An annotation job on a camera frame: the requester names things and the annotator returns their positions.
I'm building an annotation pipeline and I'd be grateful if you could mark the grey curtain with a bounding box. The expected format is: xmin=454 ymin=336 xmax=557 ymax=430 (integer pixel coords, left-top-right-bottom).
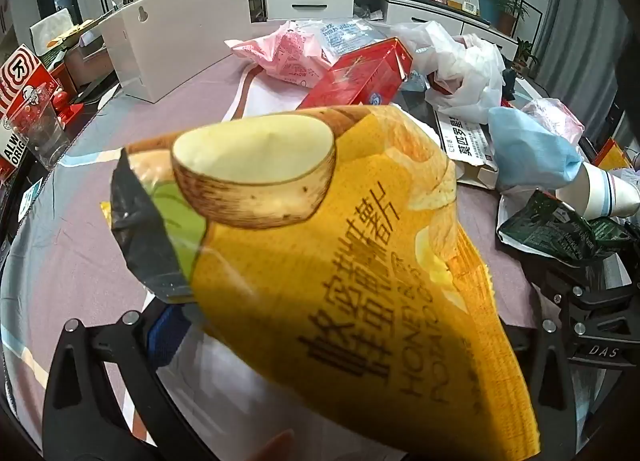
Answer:
xmin=532 ymin=0 xmax=633 ymax=142

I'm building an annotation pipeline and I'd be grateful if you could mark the white paper cup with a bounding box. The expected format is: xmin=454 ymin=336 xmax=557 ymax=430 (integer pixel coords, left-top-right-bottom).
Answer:
xmin=555 ymin=162 xmax=640 ymax=218

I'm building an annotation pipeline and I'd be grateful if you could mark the red white paper box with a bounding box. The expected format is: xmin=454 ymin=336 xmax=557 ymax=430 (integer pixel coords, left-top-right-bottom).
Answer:
xmin=0 ymin=43 xmax=57 ymax=176

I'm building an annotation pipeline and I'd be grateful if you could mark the red toy figure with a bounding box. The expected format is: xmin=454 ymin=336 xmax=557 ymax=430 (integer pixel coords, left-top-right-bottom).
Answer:
xmin=50 ymin=85 xmax=87 ymax=122

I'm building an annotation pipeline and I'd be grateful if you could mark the white flat printed carton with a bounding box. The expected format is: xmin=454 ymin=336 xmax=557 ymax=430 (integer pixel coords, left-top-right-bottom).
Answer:
xmin=434 ymin=110 xmax=502 ymax=188

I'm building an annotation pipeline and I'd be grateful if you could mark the red carton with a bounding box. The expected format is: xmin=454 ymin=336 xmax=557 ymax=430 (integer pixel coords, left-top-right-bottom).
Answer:
xmin=299 ymin=37 xmax=415 ymax=110

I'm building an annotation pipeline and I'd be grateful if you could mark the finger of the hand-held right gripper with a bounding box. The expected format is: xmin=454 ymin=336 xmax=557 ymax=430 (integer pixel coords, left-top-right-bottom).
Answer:
xmin=532 ymin=261 xmax=638 ymax=310

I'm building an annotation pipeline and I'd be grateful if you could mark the clear blue-printed plastic packet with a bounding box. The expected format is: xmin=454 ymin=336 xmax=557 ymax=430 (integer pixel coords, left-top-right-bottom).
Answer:
xmin=300 ymin=18 xmax=393 ymax=66

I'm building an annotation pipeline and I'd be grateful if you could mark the white plastic bag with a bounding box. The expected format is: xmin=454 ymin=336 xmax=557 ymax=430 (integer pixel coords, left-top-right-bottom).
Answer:
xmin=390 ymin=21 xmax=507 ymax=126

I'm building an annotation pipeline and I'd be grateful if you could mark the white storage box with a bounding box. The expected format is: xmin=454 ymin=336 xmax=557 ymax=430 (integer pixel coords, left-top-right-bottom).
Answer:
xmin=97 ymin=0 xmax=253 ymax=102

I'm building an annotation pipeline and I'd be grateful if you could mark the tall potted plant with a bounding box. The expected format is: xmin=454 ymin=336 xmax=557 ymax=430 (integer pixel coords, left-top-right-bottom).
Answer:
xmin=494 ymin=0 xmax=531 ymax=38

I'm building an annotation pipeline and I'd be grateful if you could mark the clear plastic cup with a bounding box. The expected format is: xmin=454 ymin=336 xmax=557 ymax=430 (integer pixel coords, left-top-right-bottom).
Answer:
xmin=19 ymin=100 xmax=72 ymax=172

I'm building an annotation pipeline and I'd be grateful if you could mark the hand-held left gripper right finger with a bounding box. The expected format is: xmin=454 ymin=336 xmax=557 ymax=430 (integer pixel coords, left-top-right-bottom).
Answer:
xmin=505 ymin=318 xmax=576 ymax=461

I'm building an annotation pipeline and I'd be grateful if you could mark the dark green foil packet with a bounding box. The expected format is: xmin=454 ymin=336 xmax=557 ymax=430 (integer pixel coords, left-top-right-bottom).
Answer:
xmin=495 ymin=188 xmax=628 ymax=268

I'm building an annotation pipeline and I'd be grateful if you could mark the yellow potato chip bag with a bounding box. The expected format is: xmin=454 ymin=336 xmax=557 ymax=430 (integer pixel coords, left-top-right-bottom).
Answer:
xmin=100 ymin=103 xmax=543 ymax=461

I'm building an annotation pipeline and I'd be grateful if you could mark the pink plastic bag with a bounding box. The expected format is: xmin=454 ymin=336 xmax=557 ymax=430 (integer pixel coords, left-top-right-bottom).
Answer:
xmin=224 ymin=21 xmax=333 ymax=90

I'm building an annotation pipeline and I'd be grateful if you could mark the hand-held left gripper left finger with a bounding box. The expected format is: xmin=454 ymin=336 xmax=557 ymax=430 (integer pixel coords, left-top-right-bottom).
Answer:
xmin=42 ymin=303 xmax=211 ymax=461

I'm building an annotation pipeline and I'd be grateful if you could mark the clear pinkish plastic bag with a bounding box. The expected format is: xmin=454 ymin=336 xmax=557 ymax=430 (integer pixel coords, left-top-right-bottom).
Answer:
xmin=520 ymin=97 xmax=586 ymax=142

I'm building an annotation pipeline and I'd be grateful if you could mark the blue face mask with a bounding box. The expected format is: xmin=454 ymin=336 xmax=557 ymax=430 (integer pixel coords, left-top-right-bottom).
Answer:
xmin=486 ymin=106 xmax=585 ymax=192

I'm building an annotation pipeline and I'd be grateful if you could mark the small potted plant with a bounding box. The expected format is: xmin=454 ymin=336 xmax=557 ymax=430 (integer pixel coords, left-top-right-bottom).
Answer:
xmin=514 ymin=37 xmax=542 ymax=78

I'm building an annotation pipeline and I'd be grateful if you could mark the white tv stand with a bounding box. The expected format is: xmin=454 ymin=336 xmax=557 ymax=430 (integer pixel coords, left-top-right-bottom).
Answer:
xmin=262 ymin=0 xmax=521 ymax=48

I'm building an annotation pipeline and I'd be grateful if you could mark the orange yellow shopping bag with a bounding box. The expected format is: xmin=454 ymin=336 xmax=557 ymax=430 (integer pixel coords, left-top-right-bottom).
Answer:
xmin=591 ymin=137 xmax=632 ymax=172

